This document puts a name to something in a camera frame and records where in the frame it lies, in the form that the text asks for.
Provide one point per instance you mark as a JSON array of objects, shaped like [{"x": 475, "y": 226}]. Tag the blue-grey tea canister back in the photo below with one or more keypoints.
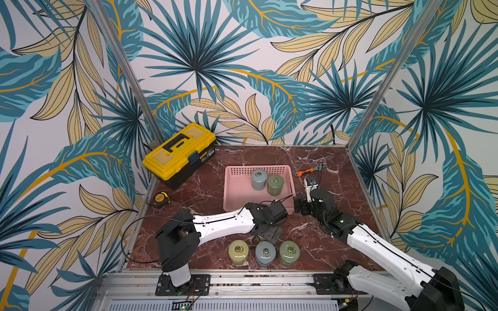
[{"x": 258, "y": 179}]

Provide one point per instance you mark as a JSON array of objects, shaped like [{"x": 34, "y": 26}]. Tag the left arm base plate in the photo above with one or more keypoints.
[{"x": 199, "y": 284}]

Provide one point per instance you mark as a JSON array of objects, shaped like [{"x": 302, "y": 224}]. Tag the blue-grey tea canister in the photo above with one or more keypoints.
[
  {"x": 265, "y": 254},
  {"x": 258, "y": 179}
]

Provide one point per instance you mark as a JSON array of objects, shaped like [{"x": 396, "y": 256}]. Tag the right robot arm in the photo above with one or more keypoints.
[{"x": 412, "y": 285}]

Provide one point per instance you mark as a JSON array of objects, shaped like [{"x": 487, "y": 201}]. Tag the aluminium front rail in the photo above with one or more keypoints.
[{"x": 229, "y": 290}]

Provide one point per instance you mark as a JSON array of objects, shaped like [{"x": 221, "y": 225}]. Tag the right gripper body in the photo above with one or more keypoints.
[{"x": 309, "y": 200}]

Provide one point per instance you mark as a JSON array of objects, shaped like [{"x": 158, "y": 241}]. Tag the yellow black toolbox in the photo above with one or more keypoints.
[{"x": 177, "y": 159}]

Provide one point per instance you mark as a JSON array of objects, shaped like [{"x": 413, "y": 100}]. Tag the orange adjustable wrench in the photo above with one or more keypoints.
[{"x": 309, "y": 171}]

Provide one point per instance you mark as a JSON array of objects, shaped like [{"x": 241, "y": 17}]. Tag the yellow black tape measure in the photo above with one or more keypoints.
[{"x": 159, "y": 200}]

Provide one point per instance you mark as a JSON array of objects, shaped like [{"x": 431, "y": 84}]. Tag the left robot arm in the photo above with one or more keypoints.
[{"x": 179, "y": 238}]

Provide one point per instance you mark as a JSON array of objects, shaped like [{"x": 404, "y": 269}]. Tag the pink plastic basket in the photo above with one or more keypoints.
[{"x": 238, "y": 189}]

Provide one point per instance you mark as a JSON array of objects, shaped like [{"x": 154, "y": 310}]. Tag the yellow-green tea canister front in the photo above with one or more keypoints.
[{"x": 238, "y": 252}]

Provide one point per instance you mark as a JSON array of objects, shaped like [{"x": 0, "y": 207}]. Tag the green tea canister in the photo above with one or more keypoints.
[
  {"x": 275, "y": 184},
  {"x": 288, "y": 253}
]

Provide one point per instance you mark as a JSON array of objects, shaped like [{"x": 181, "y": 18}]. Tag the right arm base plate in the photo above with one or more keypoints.
[{"x": 332, "y": 284}]

